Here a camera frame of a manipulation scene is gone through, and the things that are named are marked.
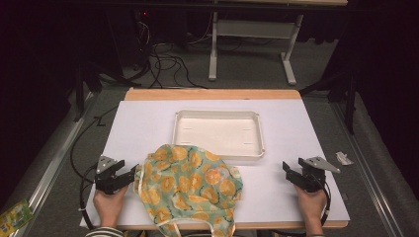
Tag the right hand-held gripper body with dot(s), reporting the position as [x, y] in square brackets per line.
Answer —
[313, 179]

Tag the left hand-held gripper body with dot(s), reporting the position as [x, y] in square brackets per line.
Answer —
[106, 180]

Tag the lemon print cloth bag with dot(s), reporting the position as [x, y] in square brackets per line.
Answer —
[187, 184]

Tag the person's left hand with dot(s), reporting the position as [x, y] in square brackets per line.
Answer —
[108, 205]

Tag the person's right hand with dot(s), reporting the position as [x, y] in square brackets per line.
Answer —
[311, 205]

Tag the crumpled white paper scrap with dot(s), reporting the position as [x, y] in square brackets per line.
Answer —
[343, 158]

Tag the white table cover sheet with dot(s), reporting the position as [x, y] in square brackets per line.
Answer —
[138, 131]

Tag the black metal stand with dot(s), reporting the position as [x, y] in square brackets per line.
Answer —
[80, 89]
[351, 98]

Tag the white plastic tray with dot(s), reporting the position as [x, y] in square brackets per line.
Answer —
[217, 135]

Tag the green snack packet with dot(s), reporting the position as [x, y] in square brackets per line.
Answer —
[15, 219]

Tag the metal floor rail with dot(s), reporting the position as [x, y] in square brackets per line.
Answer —
[49, 171]
[365, 164]

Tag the white metal desk frame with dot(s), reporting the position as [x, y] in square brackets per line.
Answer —
[250, 29]

